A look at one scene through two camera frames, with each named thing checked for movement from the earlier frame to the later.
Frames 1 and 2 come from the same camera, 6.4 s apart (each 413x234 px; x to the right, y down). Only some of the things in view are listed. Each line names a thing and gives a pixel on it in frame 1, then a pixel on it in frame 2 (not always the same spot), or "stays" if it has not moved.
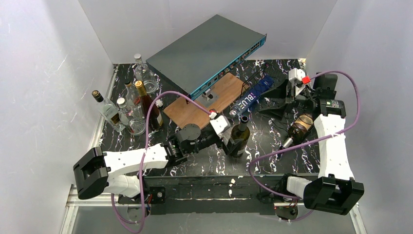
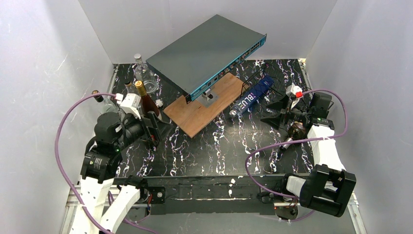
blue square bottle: x=264 y=82 stays
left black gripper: x=222 y=143 -> x=152 y=123
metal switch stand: x=208 y=97 stays
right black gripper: x=290 y=99 -> x=285 y=113
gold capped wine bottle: x=156 y=119 stays
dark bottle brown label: x=299 y=130 stays
